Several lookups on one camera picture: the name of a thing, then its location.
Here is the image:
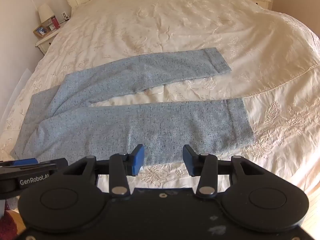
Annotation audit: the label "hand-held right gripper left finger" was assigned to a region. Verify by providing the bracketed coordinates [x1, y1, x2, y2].
[62, 144, 145, 197]

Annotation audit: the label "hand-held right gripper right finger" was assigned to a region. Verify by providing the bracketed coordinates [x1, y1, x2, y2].
[183, 144, 269, 197]

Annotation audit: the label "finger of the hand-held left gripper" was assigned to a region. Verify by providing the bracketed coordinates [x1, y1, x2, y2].
[0, 158, 68, 174]

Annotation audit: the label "grey speckled pants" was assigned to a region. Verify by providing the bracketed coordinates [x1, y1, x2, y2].
[10, 47, 255, 167]

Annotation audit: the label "dark red cloth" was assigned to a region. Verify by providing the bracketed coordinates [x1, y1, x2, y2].
[0, 201, 18, 240]

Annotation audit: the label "white nightstand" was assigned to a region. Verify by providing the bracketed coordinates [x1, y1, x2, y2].
[239, 0, 272, 11]
[35, 17, 72, 55]

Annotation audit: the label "cream embroidered bedspread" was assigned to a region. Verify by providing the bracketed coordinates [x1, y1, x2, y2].
[0, 0, 320, 200]

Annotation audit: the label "white table lamp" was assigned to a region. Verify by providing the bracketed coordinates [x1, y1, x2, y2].
[38, 4, 54, 30]

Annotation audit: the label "wooden photo frame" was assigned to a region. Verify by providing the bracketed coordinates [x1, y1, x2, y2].
[33, 24, 49, 39]

